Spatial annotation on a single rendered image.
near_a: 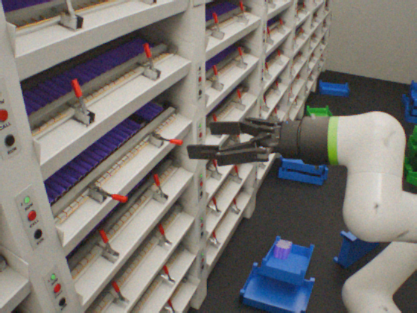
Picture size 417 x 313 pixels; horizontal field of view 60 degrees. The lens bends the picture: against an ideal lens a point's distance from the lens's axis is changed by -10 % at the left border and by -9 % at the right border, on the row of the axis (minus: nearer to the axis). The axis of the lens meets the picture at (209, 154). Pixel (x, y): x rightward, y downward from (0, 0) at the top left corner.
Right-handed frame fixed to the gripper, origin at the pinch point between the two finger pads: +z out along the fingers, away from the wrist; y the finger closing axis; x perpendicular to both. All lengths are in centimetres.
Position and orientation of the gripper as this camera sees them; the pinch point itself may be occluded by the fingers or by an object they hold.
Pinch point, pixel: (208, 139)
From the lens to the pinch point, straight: 84.8
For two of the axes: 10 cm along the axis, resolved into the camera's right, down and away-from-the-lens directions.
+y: 4.0, -4.7, 7.9
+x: -1.9, -8.8, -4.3
